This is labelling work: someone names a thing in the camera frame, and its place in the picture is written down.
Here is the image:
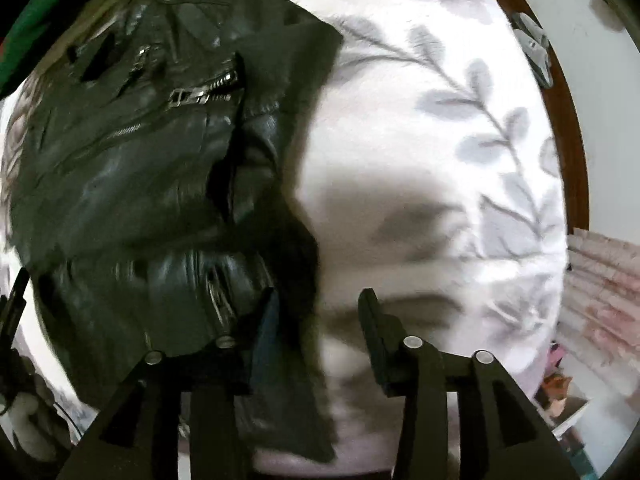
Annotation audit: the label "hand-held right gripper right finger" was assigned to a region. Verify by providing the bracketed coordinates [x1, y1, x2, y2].
[358, 288, 581, 480]

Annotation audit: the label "brown wooden bed frame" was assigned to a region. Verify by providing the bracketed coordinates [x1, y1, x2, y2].
[480, 0, 591, 236]

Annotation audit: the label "grey and white slippers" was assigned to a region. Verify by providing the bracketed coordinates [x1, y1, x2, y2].
[511, 10, 555, 88]

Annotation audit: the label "pink floral curtain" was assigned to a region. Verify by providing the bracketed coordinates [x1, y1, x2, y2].
[552, 227, 640, 406]

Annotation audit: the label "white leaf-print blanket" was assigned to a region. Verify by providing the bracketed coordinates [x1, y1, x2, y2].
[0, 0, 571, 480]

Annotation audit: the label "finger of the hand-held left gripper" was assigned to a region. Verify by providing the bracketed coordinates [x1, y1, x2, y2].
[0, 267, 31, 361]

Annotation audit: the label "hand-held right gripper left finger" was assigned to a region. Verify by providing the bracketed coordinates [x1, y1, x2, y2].
[56, 287, 281, 480]

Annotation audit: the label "black leather jacket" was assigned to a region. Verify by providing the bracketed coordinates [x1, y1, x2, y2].
[9, 0, 346, 465]

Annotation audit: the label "person's left hand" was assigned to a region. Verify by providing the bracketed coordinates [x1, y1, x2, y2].
[7, 390, 63, 463]

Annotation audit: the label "green and red garment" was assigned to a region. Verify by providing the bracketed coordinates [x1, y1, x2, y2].
[0, 0, 173, 98]

